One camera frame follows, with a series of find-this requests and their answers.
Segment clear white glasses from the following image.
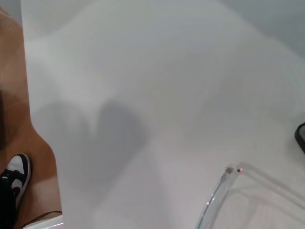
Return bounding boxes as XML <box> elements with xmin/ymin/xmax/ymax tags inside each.
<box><xmin>195</xmin><ymin>161</ymin><xmax>305</xmax><ymax>229</ymax></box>

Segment black glasses case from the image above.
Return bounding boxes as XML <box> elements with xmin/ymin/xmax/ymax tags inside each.
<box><xmin>295</xmin><ymin>123</ymin><xmax>305</xmax><ymax>153</ymax></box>

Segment black and white sneaker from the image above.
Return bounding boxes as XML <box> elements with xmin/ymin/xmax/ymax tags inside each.
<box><xmin>0</xmin><ymin>152</ymin><xmax>32</xmax><ymax>210</ymax></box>

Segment white glossy base edge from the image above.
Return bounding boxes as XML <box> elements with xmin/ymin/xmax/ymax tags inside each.
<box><xmin>23</xmin><ymin>212</ymin><xmax>64</xmax><ymax>229</ymax></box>

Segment black trouser leg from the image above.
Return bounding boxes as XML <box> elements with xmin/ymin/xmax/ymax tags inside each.
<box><xmin>0</xmin><ymin>175</ymin><xmax>17</xmax><ymax>229</ymax></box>

